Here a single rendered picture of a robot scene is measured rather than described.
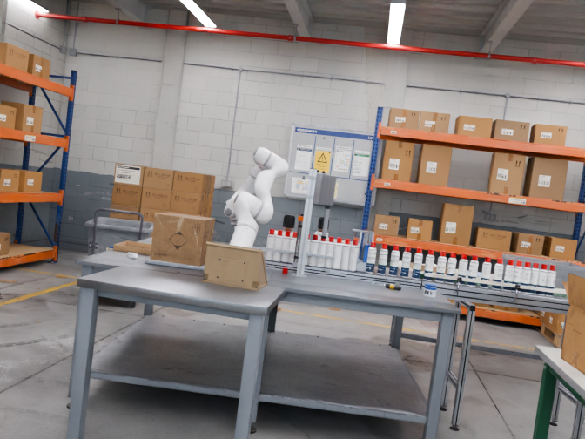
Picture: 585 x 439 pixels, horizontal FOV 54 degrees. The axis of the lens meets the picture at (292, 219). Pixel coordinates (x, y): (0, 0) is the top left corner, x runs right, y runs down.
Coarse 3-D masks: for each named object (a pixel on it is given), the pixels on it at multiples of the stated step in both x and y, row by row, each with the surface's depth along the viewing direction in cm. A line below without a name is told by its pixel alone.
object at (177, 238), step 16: (160, 224) 332; (176, 224) 331; (192, 224) 330; (208, 224) 338; (160, 240) 332; (176, 240) 331; (192, 240) 330; (208, 240) 343; (160, 256) 333; (176, 256) 332; (192, 256) 330
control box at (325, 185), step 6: (318, 174) 352; (324, 174) 353; (318, 180) 352; (324, 180) 353; (330, 180) 359; (318, 186) 352; (324, 186) 354; (330, 186) 360; (318, 192) 352; (324, 192) 355; (330, 192) 361; (318, 198) 352; (324, 198) 356; (330, 198) 362; (318, 204) 352; (324, 204) 357; (330, 204) 363
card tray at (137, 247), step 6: (114, 246) 362; (120, 246) 362; (126, 246) 362; (132, 246) 388; (138, 246) 388; (144, 246) 388; (150, 246) 388; (126, 252) 362; (132, 252) 362; (138, 252) 362; (144, 252) 362; (150, 252) 362
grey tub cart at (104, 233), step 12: (96, 216) 531; (96, 228) 535; (108, 228) 538; (120, 228) 540; (132, 228) 542; (144, 228) 621; (96, 240) 541; (108, 240) 543; (120, 240) 545; (132, 240) 547; (96, 252) 543
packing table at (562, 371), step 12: (540, 348) 262; (552, 348) 266; (552, 360) 244; (552, 372) 255; (564, 372) 227; (576, 372) 229; (552, 384) 260; (564, 384) 239; (576, 384) 213; (540, 396) 264; (552, 396) 260; (576, 396) 225; (540, 408) 262; (540, 420) 262; (540, 432) 262
